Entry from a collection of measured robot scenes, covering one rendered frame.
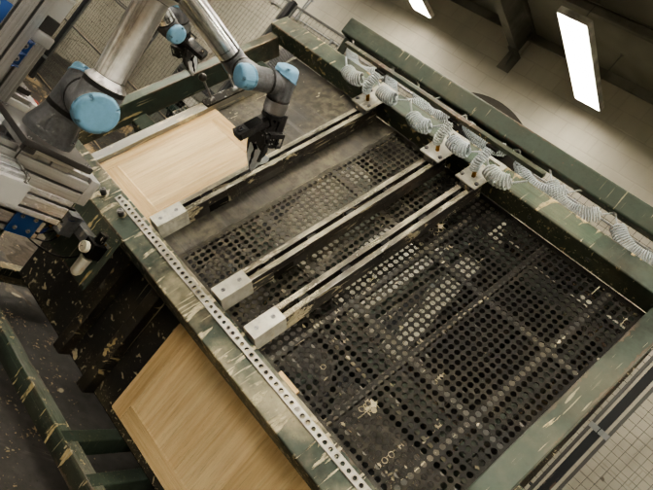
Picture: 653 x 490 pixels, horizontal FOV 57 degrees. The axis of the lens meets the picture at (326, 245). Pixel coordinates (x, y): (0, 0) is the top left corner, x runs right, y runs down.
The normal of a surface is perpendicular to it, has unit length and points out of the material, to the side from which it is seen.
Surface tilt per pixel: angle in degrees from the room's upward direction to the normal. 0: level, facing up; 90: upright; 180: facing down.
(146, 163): 56
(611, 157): 90
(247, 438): 90
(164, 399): 90
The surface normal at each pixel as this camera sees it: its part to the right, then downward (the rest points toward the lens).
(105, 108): 0.42, 0.61
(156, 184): 0.00, -0.63
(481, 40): -0.45, -0.27
